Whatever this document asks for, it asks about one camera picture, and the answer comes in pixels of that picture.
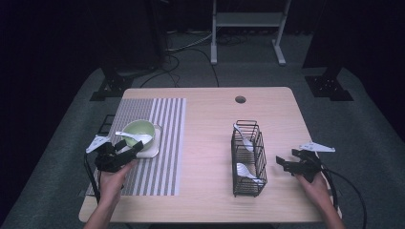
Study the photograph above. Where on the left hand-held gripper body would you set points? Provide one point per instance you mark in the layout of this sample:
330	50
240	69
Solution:
110	159

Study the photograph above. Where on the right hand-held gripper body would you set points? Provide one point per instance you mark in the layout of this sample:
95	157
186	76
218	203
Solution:
307	165

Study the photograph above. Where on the person's left hand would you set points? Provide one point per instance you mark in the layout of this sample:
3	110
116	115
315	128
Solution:
111	184

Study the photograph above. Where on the person's right hand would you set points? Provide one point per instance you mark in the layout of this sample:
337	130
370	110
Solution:
313	191

